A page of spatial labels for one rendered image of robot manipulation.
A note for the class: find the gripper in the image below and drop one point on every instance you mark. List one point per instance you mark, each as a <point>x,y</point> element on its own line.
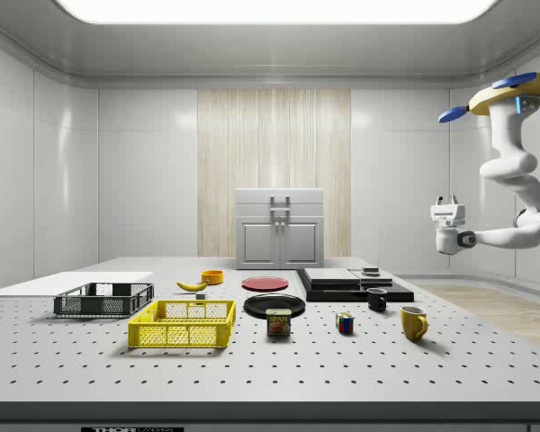
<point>447,213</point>

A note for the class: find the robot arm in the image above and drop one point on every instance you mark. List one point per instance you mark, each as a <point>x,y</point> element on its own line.
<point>508,166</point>

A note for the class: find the black mug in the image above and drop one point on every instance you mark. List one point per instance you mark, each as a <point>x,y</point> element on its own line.
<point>377,300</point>

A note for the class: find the yellow mug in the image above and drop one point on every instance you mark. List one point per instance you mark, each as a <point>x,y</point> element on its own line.
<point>411,324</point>

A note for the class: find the black stove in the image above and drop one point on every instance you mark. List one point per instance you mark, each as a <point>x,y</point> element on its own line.
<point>342,288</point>

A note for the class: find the puzzle cube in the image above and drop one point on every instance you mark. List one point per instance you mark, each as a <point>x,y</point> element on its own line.
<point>345,323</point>

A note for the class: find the white cabinet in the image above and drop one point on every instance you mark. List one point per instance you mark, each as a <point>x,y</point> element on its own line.
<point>279,234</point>

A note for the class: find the black plate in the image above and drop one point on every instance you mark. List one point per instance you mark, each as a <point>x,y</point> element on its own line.
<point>274,302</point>

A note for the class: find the red plate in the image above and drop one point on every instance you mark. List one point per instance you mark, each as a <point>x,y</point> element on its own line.
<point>264,283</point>

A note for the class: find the flat-sided can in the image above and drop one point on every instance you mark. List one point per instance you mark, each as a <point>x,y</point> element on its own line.
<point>279,324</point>

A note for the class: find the yellow bowl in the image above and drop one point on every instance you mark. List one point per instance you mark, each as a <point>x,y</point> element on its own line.
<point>212,279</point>

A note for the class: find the grey cube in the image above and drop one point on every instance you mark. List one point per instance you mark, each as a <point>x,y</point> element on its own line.
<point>200,296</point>

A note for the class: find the banana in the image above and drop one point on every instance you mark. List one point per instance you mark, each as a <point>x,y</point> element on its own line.
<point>191,286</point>

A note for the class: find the yellow basket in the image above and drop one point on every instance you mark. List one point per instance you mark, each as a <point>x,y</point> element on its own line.
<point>180,335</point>

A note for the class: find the dark grey basket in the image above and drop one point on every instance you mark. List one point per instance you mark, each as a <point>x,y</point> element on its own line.
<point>94,306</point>

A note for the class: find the white board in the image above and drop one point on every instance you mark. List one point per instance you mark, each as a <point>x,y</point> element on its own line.
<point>63,282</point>

